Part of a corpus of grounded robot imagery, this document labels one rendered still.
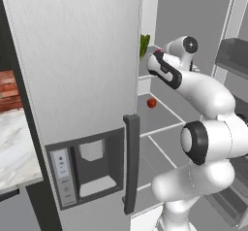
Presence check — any grey fridge door with dispenser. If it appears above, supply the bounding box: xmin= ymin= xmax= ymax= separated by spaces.
xmin=0 ymin=0 xmax=142 ymax=231

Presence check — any green leafy vegetable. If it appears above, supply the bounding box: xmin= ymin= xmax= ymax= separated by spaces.
xmin=139 ymin=33 xmax=151 ymax=61

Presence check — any dark grey fridge door handle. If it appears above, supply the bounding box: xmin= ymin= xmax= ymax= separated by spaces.
xmin=121 ymin=113 xmax=141 ymax=215

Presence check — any red round fruit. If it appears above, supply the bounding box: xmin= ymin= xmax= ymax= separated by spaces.
xmin=146 ymin=97 xmax=158 ymax=110

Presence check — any dark grey door bin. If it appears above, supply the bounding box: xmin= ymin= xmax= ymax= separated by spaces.
xmin=214 ymin=37 xmax=248 ymax=80
xmin=204 ymin=163 xmax=248 ymax=228

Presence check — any grey fridge body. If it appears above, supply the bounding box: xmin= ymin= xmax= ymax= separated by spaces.
xmin=130 ymin=0 xmax=248 ymax=231

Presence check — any open grey fridge door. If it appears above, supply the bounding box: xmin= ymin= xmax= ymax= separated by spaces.
xmin=211 ymin=0 xmax=248 ymax=229

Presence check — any grey base cabinet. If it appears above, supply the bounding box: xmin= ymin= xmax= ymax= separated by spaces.
xmin=0 ymin=187 xmax=35 ymax=231

